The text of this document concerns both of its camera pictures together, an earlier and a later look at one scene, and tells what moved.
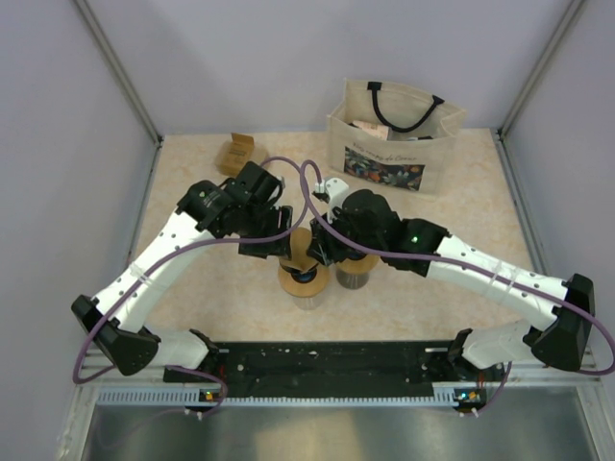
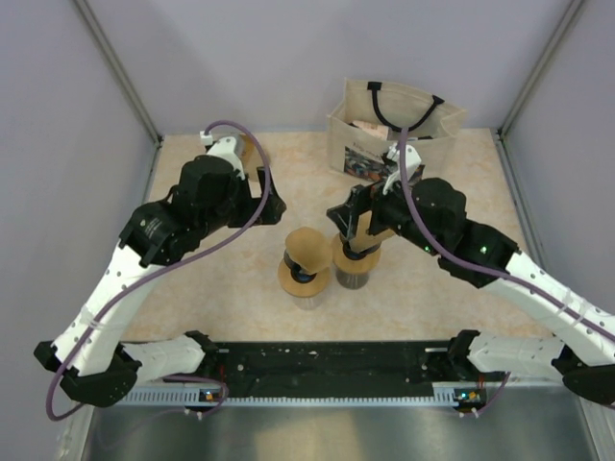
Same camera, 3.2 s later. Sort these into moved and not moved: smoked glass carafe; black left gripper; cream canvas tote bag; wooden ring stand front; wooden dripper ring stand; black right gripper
Moved: black right gripper; black left gripper
Not moved: smoked glass carafe; wooden dripper ring stand; cream canvas tote bag; wooden ring stand front
